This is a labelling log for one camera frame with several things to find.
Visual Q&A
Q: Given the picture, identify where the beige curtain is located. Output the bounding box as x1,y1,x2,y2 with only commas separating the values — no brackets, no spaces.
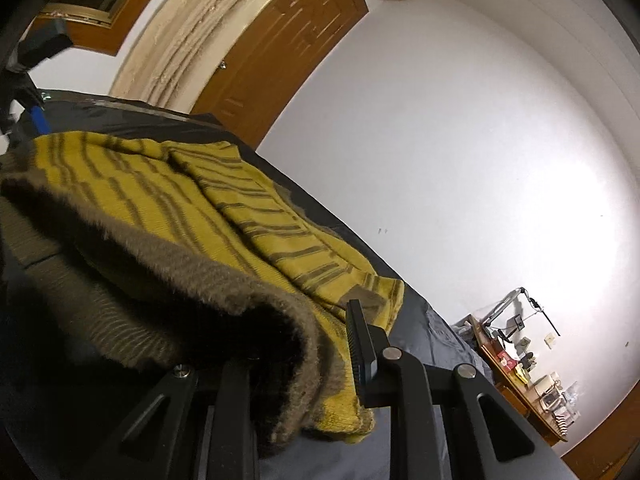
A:
107,0,321,113

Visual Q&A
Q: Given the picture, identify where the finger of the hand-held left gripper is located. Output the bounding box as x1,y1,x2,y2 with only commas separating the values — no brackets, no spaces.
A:
10,19,71,71
22,72,51,136

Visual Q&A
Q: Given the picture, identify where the wooden desk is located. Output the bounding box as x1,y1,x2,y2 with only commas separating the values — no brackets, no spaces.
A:
467,314,571,448

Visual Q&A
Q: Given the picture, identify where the black white striped box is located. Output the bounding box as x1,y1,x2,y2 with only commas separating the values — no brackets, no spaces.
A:
554,407,576,436

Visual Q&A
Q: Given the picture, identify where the yellow striped knit sweater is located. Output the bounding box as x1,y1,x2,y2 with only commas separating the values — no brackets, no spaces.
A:
0,130,406,458

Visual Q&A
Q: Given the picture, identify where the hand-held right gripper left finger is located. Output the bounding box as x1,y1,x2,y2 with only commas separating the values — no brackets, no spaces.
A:
107,357,261,480

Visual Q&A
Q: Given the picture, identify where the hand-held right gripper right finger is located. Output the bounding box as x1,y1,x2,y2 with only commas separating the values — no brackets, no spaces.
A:
345,299,573,480

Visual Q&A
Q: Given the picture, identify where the wooden door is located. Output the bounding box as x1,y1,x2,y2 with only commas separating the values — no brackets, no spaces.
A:
192,0,370,150

